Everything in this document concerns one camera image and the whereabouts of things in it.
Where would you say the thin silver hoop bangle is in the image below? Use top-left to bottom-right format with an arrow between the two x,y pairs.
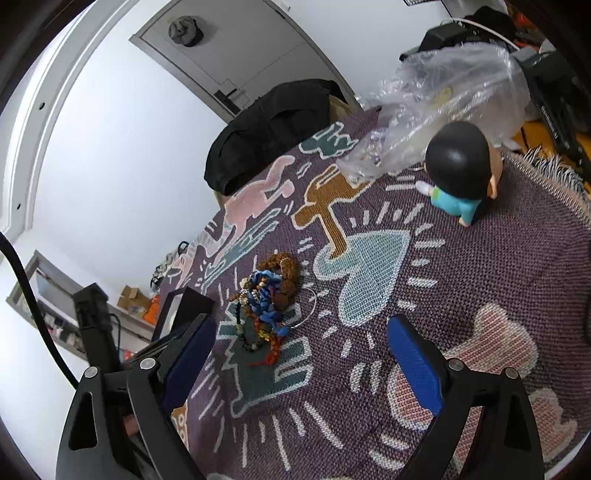
284,287 -> 320,329

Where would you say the grey cap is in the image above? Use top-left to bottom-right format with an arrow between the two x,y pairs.
167,15 -> 205,47

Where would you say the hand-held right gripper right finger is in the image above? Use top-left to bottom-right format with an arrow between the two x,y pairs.
386,314 -> 546,480

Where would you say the black equipment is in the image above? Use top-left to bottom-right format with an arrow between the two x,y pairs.
512,41 -> 591,171

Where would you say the black case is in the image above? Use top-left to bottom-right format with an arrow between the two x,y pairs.
399,21 -> 476,61

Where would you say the dark bead bracelet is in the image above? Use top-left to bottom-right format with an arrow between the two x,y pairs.
228,300 -> 264,354

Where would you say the clear plastic bag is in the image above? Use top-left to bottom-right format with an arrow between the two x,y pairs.
339,41 -> 532,185

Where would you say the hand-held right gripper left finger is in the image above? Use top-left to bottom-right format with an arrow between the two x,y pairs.
54,313 -> 219,480

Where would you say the cardboard box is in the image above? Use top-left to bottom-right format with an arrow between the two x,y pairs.
117,285 -> 151,311

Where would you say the red bead bracelet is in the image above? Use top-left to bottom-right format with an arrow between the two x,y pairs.
247,330 -> 289,370

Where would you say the grey door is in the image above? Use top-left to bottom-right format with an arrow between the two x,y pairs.
129,0 -> 358,124

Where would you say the purple printed blanket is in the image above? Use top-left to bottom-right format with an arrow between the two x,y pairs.
159,108 -> 591,480

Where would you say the black jacket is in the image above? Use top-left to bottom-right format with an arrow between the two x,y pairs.
204,79 -> 356,195

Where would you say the black cable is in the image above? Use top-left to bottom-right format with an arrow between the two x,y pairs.
0,231 -> 79,388

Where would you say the orange box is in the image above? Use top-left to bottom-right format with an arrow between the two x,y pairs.
143,295 -> 164,324

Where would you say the blue bead necklace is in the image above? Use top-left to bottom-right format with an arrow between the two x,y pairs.
240,270 -> 289,330

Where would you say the black door handle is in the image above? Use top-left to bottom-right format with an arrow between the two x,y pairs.
215,88 -> 247,116

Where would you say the black-haired toy figurine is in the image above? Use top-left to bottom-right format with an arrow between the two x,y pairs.
416,121 -> 504,227

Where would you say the black jewelry box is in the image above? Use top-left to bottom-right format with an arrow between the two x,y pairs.
150,286 -> 217,344

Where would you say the black shoe rack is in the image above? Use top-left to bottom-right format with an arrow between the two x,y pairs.
150,240 -> 195,291

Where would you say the white cable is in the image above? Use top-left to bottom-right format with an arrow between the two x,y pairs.
441,16 -> 520,51

